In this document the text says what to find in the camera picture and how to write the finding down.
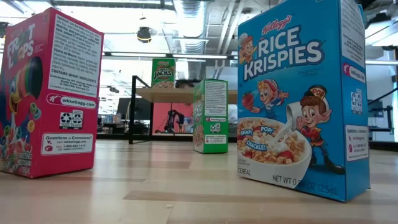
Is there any wooden shelf black metal frame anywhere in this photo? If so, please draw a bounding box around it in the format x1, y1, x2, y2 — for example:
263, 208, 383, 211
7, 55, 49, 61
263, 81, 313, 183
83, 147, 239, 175
128, 75, 239, 146

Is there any black hanging ceiling camera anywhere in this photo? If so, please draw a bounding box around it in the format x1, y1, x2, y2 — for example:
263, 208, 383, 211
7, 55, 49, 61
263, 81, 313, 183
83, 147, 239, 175
136, 26, 152, 44

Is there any black wall screen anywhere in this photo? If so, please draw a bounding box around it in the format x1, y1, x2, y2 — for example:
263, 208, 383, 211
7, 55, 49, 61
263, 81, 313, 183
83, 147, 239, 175
368, 99, 385, 118

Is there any long ceiling light rail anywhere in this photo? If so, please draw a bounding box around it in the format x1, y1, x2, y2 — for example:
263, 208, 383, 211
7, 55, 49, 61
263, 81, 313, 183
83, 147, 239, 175
102, 51, 239, 62

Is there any red Froot Loops cereal box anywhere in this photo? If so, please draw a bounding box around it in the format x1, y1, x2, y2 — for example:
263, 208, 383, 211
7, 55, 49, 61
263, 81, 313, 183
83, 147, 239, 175
0, 6, 105, 179

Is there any blue Rice Krispies cereal box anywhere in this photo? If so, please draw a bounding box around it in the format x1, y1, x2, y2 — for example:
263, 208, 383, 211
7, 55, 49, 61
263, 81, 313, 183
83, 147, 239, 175
236, 0, 371, 203

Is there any black computer monitor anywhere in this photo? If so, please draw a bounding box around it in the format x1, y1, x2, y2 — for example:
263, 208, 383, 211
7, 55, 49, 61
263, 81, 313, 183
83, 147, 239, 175
116, 97, 152, 121

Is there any green Apple Jacks cereal box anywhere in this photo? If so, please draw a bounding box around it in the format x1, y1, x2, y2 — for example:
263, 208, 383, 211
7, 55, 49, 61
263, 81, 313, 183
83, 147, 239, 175
151, 58, 177, 90
192, 78, 229, 154

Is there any silver ceiling ventilation duct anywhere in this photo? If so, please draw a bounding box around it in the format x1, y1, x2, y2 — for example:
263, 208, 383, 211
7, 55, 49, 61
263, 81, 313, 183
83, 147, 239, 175
172, 0, 208, 80

